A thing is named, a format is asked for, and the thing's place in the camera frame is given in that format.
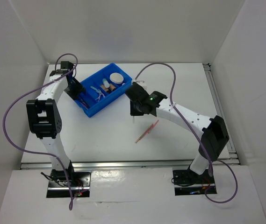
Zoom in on long pink makeup brush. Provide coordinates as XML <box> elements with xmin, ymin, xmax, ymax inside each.
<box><xmin>148</xmin><ymin>120</ymin><xmax>159</xmax><ymax>133</ymax></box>

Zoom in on blue divided plastic bin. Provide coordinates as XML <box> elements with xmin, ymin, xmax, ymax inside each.
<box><xmin>75</xmin><ymin>63</ymin><xmax>132</xmax><ymax>117</ymax></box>

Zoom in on mint green white tube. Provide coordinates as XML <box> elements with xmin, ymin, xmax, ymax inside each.
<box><xmin>102</xmin><ymin>78</ymin><xmax>110</xmax><ymax>88</ymax></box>

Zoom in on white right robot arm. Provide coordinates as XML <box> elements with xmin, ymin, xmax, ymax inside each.
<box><xmin>125</xmin><ymin>82</ymin><xmax>229</xmax><ymax>183</ymax></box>

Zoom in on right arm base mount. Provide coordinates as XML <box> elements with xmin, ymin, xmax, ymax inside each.
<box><xmin>171</xmin><ymin>169</ymin><xmax>217</xmax><ymax>196</ymax></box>

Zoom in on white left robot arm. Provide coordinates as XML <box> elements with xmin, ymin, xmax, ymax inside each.
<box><xmin>26</xmin><ymin>61</ymin><xmax>86</xmax><ymax>186</ymax></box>

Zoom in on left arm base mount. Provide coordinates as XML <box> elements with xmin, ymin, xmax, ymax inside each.
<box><xmin>41</xmin><ymin>170</ymin><xmax>91</xmax><ymax>198</ymax></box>

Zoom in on round cream powder puff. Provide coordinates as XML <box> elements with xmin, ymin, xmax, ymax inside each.
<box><xmin>109</xmin><ymin>72</ymin><xmax>124</xmax><ymax>84</ymax></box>

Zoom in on mint green tweezers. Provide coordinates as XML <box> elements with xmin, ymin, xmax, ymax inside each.
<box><xmin>90</xmin><ymin>86</ymin><xmax>101</xmax><ymax>93</ymax></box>

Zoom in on aluminium rail front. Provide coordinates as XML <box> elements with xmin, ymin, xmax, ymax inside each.
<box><xmin>20</xmin><ymin>159</ymin><xmax>241</xmax><ymax>170</ymax></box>

